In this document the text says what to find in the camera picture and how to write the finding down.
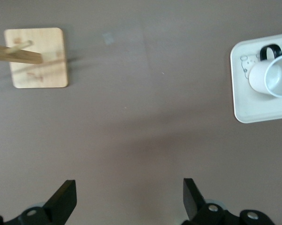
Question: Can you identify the white rabbit print tray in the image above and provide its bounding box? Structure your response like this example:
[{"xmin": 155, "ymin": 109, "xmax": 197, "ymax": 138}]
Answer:
[{"xmin": 229, "ymin": 32, "xmax": 282, "ymax": 124}]

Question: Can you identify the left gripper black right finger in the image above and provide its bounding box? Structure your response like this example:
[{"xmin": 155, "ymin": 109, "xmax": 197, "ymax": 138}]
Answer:
[{"xmin": 183, "ymin": 178, "xmax": 229, "ymax": 225}]

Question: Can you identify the clear tape piece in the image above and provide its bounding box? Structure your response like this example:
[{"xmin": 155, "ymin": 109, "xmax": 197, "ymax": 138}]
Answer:
[{"xmin": 102, "ymin": 32, "xmax": 114, "ymax": 45}]

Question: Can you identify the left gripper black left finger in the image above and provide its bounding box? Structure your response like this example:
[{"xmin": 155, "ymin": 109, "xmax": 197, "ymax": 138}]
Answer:
[{"xmin": 4, "ymin": 180, "xmax": 77, "ymax": 225}]

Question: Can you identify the wooden cup rack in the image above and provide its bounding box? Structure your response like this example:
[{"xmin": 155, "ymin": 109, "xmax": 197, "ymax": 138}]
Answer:
[{"xmin": 0, "ymin": 27, "xmax": 69, "ymax": 89}]

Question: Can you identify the white mug black handle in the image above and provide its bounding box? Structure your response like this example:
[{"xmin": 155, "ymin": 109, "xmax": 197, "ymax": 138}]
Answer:
[{"xmin": 248, "ymin": 44, "xmax": 282, "ymax": 98}]

